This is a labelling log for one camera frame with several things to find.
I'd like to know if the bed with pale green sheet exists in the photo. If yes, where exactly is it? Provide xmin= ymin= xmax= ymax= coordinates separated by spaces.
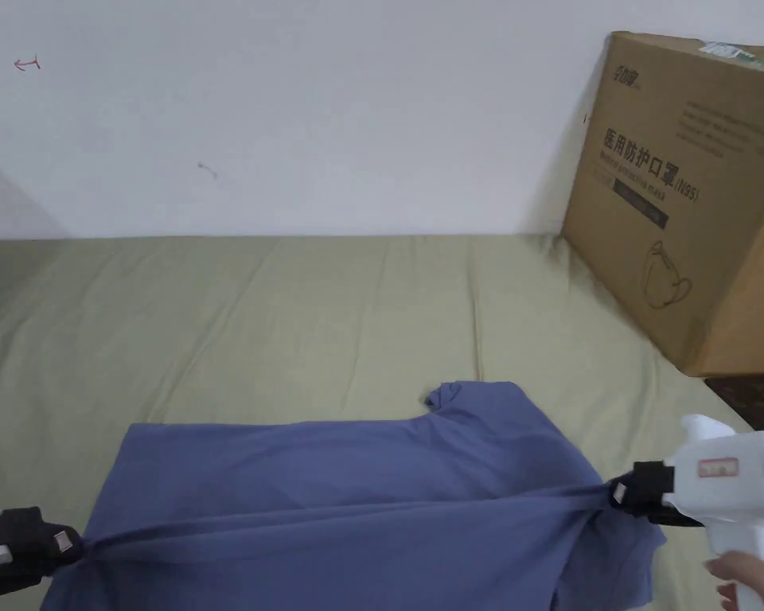
xmin=0 ymin=232 xmax=758 ymax=611

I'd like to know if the brown cardboard carton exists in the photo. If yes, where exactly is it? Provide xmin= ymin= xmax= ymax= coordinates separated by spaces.
xmin=559 ymin=30 xmax=764 ymax=379

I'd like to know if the blue shirt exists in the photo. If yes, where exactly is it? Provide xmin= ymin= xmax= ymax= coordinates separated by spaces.
xmin=41 ymin=379 xmax=669 ymax=611

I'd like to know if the person's right hand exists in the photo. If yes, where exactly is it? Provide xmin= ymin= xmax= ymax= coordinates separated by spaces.
xmin=705 ymin=551 xmax=764 ymax=611

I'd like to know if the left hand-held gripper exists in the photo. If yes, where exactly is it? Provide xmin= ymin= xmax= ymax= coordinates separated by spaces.
xmin=0 ymin=495 xmax=86 ymax=603

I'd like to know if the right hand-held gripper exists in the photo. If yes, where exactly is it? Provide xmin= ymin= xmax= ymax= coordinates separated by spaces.
xmin=607 ymin=414 xmax=764 ymax=575

